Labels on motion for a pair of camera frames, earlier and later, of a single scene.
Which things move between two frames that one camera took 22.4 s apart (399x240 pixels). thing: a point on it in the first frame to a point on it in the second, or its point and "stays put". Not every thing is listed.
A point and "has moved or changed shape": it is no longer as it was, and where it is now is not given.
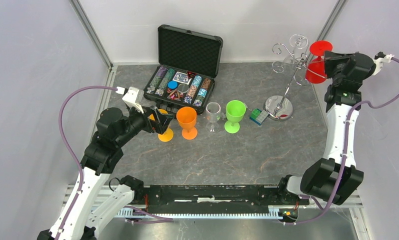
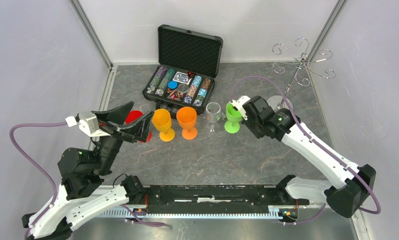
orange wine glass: (187, 116) stays put
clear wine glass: (213, 113) stays put
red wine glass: (315, 73) has moved or changed shape
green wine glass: (235, 110) stays put
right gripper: (331, 58) to (247, 123)
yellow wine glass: (168, 135) stays put
